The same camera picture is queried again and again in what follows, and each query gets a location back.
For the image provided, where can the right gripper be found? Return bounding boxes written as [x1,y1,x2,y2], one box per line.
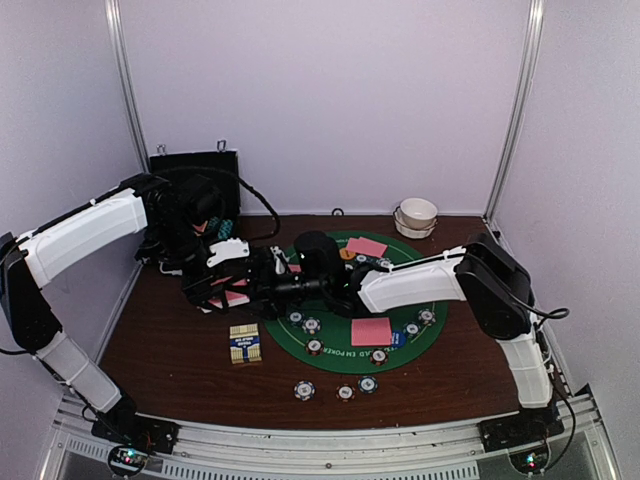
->
[224,260,329,320]

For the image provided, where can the red-backed card deck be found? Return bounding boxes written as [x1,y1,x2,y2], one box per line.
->
[209,277,250,308]

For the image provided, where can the hundred chips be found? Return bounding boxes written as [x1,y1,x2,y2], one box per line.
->
[369,349,389,366]
[305,338,324,356]

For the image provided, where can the orange big blind button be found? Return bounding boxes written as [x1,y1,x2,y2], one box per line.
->
[339,248,356,261]

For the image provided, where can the blue peach ten chip stack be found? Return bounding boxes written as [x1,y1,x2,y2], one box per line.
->
[293,380,316,401]

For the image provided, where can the brown hundred chip stack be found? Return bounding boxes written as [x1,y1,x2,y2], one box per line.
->
[336,384,356,402]

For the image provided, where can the blue small blind button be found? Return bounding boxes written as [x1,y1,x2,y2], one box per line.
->
[391,331,406,349]

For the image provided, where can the blue green fifty chip stack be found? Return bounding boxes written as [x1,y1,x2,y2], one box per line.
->
[357,376,378,394]

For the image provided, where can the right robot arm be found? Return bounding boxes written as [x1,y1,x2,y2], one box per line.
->
[236,231,553,442]

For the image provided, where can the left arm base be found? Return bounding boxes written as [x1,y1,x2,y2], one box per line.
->
[91,415,180,454]

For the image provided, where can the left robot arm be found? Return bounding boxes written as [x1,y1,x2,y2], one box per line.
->
[1,174,226,444]

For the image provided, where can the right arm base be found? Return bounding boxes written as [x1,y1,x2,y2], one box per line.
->
[478,409,565,452]

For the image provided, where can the gold blue card box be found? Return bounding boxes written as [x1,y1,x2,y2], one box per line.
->
[229,323,262,365]

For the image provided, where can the round green poker mat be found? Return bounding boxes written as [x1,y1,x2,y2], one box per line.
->
[262,230,450,375]

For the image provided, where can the teal chips in case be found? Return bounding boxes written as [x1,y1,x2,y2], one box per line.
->
[211,217,235,240]

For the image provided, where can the black poker case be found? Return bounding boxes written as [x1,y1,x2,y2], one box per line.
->
[149,150,240,218]

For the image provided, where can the lower white bowl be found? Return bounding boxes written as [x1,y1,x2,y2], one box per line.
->
[393,207,438,240]

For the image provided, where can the white bowl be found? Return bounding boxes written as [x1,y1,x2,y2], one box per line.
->
[399,197,438,229]
[393,207,438,240]

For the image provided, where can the upper white bowl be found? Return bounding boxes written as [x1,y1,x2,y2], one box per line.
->
[399,197,438,229]

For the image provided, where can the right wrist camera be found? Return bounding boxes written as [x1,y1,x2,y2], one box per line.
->
[294,231,346,284]

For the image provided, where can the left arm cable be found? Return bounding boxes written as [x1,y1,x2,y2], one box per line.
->
[149,167,281,244]

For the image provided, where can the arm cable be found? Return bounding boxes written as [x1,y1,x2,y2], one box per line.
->
[149,167,281,244]
[514,289,576,441]

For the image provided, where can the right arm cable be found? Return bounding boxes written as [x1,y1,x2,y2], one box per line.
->
[514,289,576,441]

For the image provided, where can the left aluminium post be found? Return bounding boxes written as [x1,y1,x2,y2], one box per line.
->
[104,0,149,172]

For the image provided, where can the aluminium post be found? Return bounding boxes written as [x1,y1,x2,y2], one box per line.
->
[483,0,546,225]
[104,0,149,172]

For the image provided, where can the right aluminium post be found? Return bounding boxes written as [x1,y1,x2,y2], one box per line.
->
[483,0,546,225]

